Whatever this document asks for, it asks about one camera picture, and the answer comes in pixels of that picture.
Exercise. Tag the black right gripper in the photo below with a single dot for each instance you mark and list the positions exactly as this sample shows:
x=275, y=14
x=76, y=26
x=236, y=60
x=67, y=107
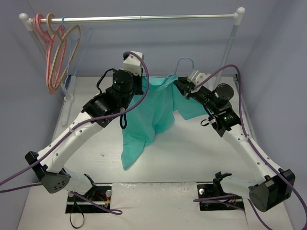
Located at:
x=187, y=87

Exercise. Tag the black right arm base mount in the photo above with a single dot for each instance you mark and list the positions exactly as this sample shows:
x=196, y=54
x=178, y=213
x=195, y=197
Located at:
x=215, y=199

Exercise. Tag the teal t shirt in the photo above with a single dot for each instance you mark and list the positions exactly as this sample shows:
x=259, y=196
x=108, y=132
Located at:
x=154, y=115

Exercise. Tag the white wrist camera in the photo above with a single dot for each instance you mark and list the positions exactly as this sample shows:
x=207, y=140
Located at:
x=132, y=65
x=197, y=77

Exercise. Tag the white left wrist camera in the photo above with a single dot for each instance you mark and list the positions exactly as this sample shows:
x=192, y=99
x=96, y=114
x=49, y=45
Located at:
x=132, y=65

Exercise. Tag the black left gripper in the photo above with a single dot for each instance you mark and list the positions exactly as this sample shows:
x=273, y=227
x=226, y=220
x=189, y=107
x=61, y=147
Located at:
x=139, y=84

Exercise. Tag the tan wooden hanger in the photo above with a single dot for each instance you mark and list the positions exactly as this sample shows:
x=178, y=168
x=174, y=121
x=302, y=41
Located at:
x=75, y=28

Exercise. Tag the light blue wire hanger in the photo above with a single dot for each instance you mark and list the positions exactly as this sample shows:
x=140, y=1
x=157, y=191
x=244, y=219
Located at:
x=183, y=67

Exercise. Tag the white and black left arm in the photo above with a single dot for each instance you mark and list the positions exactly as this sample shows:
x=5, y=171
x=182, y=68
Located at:
x=48, y=163

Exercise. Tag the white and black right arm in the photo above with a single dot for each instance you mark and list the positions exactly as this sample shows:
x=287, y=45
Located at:
x=271, y=184

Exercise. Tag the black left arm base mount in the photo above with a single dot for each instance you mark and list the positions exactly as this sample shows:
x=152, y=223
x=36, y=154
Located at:
x=76, y=205

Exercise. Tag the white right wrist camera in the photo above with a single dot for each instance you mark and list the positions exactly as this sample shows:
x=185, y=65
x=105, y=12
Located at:
x=197, y=77

